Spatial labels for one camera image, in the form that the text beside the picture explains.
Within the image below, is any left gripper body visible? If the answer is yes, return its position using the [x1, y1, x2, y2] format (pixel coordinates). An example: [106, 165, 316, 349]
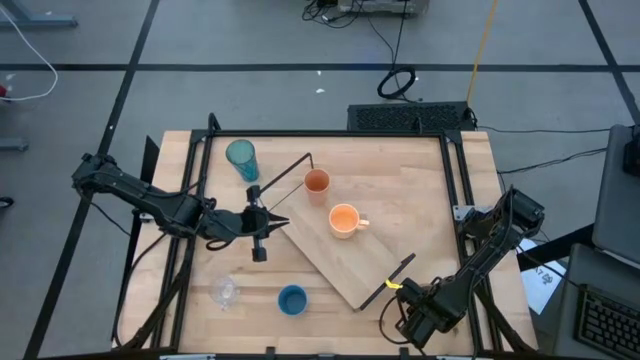
[202, 185, 271, 264]

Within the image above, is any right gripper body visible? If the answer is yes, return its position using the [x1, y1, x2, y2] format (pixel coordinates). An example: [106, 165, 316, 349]
[397, 279, 454, 350]

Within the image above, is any tall peach tumbler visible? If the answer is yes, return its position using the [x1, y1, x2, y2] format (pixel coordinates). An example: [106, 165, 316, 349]
[303, 167, 332, 207]

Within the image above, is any teal faceted tumbler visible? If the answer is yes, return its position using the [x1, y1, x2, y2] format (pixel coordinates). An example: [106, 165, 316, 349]
[224, 138, 260, 183]

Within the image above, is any peach mug with handle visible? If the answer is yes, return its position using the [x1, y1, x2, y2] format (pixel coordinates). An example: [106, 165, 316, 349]
[328, 203, 371, 240]

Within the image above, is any clear glass mug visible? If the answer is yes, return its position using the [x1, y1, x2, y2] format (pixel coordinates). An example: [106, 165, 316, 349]
[208, 274, 241, 311]

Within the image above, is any blue ribbed cup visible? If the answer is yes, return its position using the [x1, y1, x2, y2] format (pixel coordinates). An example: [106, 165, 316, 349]
[277, 284, 310, 317]

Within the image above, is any wooden shelf with black legs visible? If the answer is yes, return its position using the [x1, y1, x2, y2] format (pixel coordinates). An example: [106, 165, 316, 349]
[252, 152, 417, 312]

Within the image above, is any white paper sheet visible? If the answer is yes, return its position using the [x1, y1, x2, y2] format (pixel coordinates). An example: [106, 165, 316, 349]
[514, 237, 569, 316]

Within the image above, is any black keyboard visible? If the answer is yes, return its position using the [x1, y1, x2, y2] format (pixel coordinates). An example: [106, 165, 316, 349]
[573, 284, 640, 360]

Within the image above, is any grey laptop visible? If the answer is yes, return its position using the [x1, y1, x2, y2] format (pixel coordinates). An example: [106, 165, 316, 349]
[592, 123, 640, 267]

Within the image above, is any grey floor device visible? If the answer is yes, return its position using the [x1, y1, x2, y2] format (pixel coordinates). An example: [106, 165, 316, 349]
[337, 0, 430, 16]

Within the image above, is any grey desk foot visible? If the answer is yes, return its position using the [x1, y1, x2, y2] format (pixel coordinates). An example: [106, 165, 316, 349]
[0, 0, 79, 29]

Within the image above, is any black table frame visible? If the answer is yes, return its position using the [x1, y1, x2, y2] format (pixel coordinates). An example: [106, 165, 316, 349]
[112, 112, 539, 360]

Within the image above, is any coiled black cable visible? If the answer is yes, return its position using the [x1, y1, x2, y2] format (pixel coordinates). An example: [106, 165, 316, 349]
[376, 66, 417, 100]

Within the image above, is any white cable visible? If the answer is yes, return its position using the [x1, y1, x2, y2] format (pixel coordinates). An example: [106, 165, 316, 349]
[0, 4, 60, 103]

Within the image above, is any yellow cable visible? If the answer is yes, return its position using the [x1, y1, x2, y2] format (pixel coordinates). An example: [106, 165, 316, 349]
[465, 0, 500, 106]

